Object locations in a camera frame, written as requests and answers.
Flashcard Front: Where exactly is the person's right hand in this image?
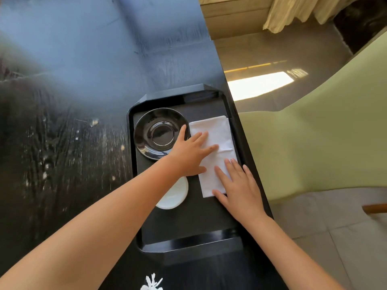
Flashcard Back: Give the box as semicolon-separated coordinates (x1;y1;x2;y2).
212;158;266;222

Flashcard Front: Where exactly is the person's left hand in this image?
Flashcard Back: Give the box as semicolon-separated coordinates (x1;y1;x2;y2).
163;124;219;178

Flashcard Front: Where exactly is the black glossy saucer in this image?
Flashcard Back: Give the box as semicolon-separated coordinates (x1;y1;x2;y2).
133;108;191;161

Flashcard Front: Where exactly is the white cloth napkin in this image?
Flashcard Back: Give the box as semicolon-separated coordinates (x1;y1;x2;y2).
188;115;238;198

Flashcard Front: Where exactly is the white ceramic cup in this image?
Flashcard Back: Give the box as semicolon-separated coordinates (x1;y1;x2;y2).
155;176;189;210

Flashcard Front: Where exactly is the black plastic tray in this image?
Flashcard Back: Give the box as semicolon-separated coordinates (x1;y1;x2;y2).
127;83;273;254

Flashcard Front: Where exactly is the person's right forearm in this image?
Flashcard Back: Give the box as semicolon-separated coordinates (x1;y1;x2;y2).
239;213;345;290

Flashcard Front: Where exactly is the person's left forearm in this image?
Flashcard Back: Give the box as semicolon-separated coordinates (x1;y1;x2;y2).
0;157;185;290

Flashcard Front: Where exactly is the pale green chair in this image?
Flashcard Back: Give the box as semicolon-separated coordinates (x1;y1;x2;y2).
239;30;387;203

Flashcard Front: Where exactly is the wooden chair leg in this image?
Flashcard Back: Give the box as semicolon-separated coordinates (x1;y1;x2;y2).
362;203;387;215

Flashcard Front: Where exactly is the cream pleated curtain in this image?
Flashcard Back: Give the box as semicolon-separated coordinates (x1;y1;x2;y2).
263;0;362;34

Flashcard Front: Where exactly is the black rug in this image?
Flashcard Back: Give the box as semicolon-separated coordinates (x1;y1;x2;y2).
332;0;387;55

